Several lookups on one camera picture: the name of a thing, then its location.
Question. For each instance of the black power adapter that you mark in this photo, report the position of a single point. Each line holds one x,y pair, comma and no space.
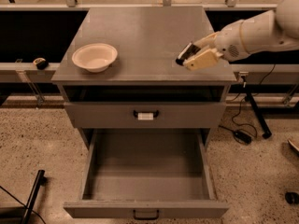
242,138

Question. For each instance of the closed grey upper drawer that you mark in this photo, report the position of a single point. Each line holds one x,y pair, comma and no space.
144,115

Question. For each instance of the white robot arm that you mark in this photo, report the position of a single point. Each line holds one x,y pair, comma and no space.
274,30

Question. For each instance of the black stand leg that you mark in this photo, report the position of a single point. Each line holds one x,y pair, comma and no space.
266,131
29,207

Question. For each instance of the metal rail frame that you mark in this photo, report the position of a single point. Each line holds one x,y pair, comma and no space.
45,28

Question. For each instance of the grey drawer cabinet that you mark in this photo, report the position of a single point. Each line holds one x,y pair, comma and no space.
148,41

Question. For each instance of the black yellow tape measure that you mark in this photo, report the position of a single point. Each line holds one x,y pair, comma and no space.
40,63

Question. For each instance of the black stand leg right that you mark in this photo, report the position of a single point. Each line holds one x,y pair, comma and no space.
266,131

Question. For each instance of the black floor caster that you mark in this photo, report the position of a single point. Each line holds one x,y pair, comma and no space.
292,197

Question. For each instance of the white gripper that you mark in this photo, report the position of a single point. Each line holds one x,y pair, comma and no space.
229,44

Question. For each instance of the open grey lower drawer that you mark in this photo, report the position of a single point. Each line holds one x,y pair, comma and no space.
146,174

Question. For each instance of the black stand leg left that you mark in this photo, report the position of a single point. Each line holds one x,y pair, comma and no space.
29,207

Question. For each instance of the tan shoe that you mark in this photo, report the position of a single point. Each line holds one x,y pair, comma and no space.
293,146

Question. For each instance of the black rxbar chocolate bar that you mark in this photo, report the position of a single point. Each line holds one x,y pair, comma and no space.
187,52

